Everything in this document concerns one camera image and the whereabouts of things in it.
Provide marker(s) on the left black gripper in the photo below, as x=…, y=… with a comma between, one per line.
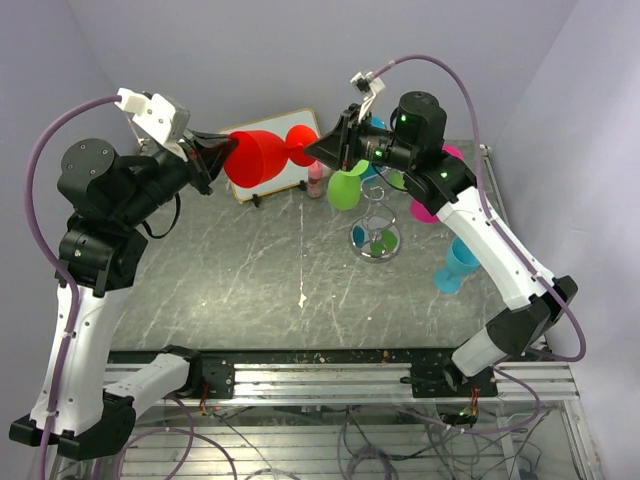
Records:
x=209, y=161

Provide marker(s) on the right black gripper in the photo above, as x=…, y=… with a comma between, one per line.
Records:
x=340, y=146

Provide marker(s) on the green wine glass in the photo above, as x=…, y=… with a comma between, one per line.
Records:
x=343, y=190
x=395, y=179

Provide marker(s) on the blue wine glass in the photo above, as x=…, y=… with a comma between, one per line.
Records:
x=369, y=175
x=459, y=263

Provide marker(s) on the red wine glass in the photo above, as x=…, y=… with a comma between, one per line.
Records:
x=259, y=155

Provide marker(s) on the pink wine glass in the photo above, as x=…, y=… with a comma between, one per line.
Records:
x=419, y=211

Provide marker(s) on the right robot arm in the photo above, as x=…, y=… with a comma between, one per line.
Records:
x=535, y=298

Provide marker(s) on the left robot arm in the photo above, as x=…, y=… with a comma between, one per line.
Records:
x=112, y=197

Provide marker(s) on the chrome wine glass rack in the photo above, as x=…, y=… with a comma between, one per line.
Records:
x=375, y=236

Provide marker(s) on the small pink bottle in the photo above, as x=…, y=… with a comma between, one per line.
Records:
x=314, y=184

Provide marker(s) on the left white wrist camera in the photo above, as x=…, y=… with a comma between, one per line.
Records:
x=164, y=120

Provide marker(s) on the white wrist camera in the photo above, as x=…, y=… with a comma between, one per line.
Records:
x=369, y=87
x=164, y=120

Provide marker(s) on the small whiteboard with wooden frame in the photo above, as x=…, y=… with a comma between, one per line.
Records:
x=292, y=175

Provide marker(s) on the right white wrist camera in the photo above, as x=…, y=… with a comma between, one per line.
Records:
x=369, y=87

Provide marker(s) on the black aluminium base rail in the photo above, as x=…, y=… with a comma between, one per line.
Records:
x=360, y=376

